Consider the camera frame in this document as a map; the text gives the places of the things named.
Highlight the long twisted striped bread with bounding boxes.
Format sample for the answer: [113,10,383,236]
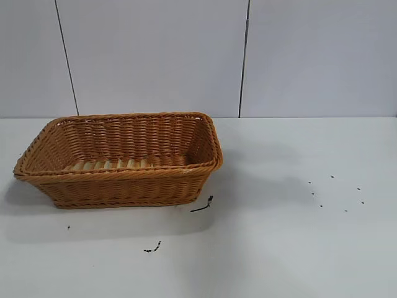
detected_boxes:
[66,157,156,172]

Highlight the brown woven wicker basket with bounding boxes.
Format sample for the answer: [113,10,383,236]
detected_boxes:
[12,111,225,209]

